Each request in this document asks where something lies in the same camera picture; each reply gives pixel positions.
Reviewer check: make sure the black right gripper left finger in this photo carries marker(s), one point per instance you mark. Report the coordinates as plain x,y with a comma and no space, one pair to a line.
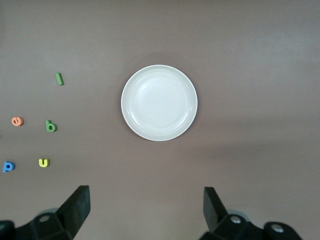
70,215

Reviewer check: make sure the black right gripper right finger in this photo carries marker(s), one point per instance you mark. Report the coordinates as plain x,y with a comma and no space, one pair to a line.
215,212

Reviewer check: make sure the yellow letter u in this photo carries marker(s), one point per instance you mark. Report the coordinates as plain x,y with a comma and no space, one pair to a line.
44,163

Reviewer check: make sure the green letter b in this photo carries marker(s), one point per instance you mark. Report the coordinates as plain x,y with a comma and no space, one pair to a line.
50,127

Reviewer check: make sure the orange letter e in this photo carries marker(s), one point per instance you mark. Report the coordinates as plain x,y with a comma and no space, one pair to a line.
17,121

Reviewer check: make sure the green letter l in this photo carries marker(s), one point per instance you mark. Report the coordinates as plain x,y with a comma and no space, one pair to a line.
59,78

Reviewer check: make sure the blue letter p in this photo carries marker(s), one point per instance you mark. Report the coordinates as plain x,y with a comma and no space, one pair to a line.
8,166

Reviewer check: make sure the beige plate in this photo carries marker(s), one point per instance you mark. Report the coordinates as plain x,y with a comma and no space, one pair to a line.
159,103

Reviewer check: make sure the brown table cover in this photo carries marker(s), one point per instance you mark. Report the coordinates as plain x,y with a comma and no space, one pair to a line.
237,50

